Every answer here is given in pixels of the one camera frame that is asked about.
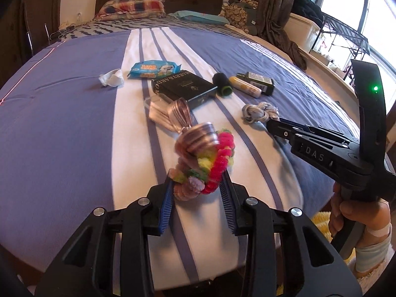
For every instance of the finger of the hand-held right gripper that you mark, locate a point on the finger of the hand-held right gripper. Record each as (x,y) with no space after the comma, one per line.
(283,131)
(328,134)

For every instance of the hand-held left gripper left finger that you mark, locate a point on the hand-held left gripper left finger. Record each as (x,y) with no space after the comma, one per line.
(166,205)

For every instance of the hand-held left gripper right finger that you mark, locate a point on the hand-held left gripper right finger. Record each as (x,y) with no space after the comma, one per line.
(228,199)

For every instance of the blue snack packet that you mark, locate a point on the blue snack packet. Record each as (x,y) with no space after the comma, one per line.
(153,69)

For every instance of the white elastic bandage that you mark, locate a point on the white elastic bandage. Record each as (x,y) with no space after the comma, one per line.
(111,79)

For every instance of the person's right forearm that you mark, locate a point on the person's right forearm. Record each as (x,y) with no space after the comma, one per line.
(372,247)

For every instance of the person's right hand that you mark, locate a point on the person's right hand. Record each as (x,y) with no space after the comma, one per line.
(343,210)

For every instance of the grey knotted cloth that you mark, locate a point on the grey knotted cloth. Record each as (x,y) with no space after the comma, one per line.
(260,113)

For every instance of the dark green box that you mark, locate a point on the dark green box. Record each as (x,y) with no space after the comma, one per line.
(258,82)

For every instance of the yellow tube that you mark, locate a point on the yellow tube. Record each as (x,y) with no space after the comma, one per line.
(246,87)

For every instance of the black thread spool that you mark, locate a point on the black thread spool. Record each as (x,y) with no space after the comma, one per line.
(222,84)

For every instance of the clear plastic packaging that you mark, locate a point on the clear plastic packaging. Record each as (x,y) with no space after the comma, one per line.
(157,109)

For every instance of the black metal rack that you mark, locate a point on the black metal rack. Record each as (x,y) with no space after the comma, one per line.
(343,34)

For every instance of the white storage box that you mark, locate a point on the white storage box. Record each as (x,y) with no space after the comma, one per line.
(304,29)

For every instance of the black book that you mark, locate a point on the black book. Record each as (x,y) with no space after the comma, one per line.
(182,88)

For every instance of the brown curtain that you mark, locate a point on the brown curtain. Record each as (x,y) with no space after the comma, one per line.
(272,9)

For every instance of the patterned bag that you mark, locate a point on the patterned bag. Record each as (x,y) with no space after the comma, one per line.
(238,14)

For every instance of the black jacket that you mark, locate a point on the black jacket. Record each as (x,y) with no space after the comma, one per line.
(307,7)

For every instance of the teal pillow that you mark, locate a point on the teal pillow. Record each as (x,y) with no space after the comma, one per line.
(198,17)

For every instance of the striped blue bed cover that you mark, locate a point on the striped blue bed cover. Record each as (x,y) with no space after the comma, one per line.
(62,105)

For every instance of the plaid pillow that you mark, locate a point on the plaid pillow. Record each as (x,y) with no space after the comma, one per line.
(133,7)

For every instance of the dark wooden wardrobe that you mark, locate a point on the dark wooden wardrobe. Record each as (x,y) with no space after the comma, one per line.
(27,12)

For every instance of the metal frame chair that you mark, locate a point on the metal frame chair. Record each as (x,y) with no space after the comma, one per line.
(31,34)

